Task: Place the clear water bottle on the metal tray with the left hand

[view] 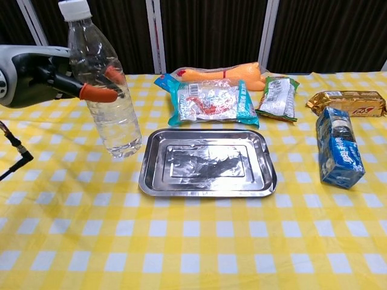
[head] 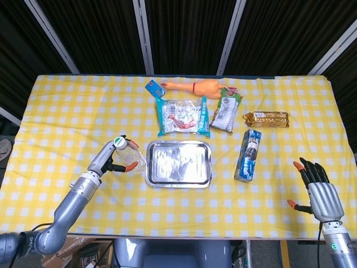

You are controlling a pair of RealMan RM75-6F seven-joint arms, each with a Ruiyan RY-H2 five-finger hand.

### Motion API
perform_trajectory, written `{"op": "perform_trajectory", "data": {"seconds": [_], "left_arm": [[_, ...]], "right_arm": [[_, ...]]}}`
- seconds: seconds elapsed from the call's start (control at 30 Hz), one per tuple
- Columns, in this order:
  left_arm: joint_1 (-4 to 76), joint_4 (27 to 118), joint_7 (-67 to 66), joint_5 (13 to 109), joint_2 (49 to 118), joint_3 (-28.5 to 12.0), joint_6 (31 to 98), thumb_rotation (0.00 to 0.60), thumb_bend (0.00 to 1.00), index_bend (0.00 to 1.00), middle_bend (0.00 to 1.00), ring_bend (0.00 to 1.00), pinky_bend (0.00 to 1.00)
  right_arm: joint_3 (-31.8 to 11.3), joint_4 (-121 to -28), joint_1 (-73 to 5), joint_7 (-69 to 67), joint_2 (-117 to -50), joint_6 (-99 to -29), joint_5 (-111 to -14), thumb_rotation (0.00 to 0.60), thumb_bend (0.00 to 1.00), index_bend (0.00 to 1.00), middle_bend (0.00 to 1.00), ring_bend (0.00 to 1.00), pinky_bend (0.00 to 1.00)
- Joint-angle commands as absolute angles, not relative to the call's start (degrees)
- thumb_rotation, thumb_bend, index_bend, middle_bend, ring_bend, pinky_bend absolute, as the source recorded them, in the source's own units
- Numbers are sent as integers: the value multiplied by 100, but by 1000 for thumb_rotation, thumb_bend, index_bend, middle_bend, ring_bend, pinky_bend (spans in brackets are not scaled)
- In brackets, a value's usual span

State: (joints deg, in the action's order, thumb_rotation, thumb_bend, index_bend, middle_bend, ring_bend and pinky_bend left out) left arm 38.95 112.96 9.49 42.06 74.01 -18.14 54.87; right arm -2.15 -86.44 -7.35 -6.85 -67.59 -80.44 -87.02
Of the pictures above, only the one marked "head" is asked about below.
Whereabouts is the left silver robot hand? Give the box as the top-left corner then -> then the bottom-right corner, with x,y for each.
88,135 -> 140,176

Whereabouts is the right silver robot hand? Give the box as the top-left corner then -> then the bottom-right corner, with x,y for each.
287,157 -> 345,223

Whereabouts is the clear bottle green cap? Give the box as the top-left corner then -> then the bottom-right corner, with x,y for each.
113,136 -> 148,176

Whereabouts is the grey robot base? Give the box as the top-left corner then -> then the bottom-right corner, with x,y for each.
113,238 -> 233,268

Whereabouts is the metal tray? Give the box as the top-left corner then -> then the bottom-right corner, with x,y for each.
145,140 -> 213,189

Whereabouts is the yellow checkered tablecloth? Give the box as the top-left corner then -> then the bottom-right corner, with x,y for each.
0,74 -> 357,241

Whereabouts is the small blue card packet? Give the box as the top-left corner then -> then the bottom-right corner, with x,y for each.
144,79 -> 166,98

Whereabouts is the blue cookie box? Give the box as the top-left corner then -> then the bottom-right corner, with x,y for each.
233,128 -> 263,183

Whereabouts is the teal clear snack bag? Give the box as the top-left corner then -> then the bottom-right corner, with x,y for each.
155,96 -> 211,139

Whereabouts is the brown cardboard box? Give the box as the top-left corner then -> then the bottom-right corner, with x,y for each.
41,237 -> 113,268

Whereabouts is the gold biscuit package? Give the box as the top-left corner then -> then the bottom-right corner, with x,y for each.
242,111 -> 291,130

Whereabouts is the black curtain panel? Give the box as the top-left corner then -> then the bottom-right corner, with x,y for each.
224,0 -> 357,75
322,39 -> 357,154
0,0 -> 72,118
144,0 -> 238,75
37,0 -> 147,75

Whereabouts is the tan shoe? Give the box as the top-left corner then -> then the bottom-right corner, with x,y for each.
0,138 -> 12,162

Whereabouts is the orange rubber chicken toy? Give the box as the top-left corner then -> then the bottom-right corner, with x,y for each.
160,79 -> 228,100

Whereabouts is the green snack bag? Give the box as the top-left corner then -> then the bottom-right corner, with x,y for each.
209,86 -> 244,135

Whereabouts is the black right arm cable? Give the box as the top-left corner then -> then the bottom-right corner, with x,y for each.
316,222 -> 326,268

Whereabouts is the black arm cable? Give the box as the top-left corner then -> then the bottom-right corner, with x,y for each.
0,222 -> 54,268
316,222 -> 326,268

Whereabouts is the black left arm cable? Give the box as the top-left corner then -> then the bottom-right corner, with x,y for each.
0,222 -> 54,268

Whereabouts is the white frame post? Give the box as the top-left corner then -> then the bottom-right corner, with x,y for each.
307,26 -> 357,75
23,0 -> 81,74
132,0 -> 155,75
0,106 -> 22,127
216,0 -> 248,75

